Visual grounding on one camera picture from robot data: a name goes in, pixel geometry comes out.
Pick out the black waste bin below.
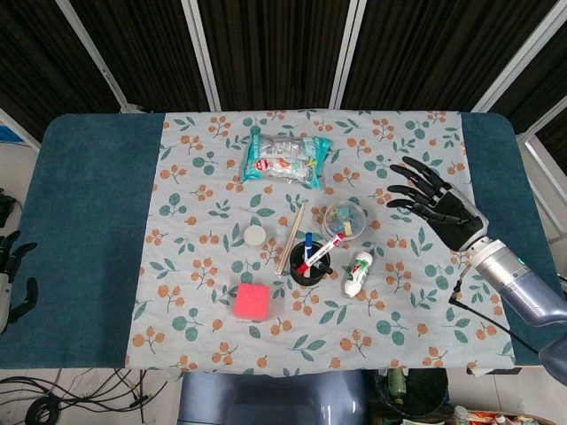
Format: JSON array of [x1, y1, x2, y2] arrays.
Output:
[[376, 367, 450, 425]]

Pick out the green bottle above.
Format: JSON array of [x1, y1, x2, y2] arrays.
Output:
[[386, 367, 408, 406]]

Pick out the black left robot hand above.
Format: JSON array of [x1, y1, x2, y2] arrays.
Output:
[[0, 228, 40, 336]]

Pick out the black mesh pen holder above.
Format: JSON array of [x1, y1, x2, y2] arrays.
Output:
[[288, 240, 335, 286]]

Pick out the wooden chopstick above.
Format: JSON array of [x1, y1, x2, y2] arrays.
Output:
[[277, 203, 308, 276], [274, 202, 306, 273]]

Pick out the red capped white marker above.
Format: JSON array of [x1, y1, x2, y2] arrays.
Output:
[[296, 232, 347, 276]]

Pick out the black cable bundle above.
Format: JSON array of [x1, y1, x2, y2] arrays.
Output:
[[0, 187, 22, 228]]

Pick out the white plastic bottle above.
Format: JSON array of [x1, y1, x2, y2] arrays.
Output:
[[339, 249, 375, 299]]

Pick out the pink sticky note cube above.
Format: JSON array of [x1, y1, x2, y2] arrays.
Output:
[[232, 282, 272, 321]]

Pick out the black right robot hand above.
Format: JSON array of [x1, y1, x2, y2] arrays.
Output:
[[386, 156, 489, 253]]

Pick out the small white jar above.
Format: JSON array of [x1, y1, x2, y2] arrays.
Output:
[[243, 224, 268, 249]]

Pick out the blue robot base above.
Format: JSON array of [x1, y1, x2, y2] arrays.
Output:
[[177, 370, 371, 425]]

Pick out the black cable with plug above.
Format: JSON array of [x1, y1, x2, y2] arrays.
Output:
[[447, 264, 544, 356]]

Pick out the floral print tablecloth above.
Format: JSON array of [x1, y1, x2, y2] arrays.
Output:
[[125, 108, 524, 378]]

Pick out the teal snack bag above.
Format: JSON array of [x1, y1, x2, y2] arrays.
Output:
[[240, 125, 334, 191]]

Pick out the cardboard box with items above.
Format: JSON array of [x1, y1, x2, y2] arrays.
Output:
[[450, 403, 567, 425]]

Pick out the black floor cables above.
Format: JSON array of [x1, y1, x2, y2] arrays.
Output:
[[0, 370, 179, 425]]

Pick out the black partition screen panel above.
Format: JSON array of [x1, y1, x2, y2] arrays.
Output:
[[70, 0, 214, 112], [486, 11, 567, 172], [0, 0, 121, 143], [344, 0, 555, 112], [198, 0, 352, 111]]

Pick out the teal table cover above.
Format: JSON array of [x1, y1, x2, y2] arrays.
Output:
[[0, 112, 554, 371]]

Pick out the clear round clip container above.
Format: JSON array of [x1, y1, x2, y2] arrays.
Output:
[[322, 202, 369, 241]]

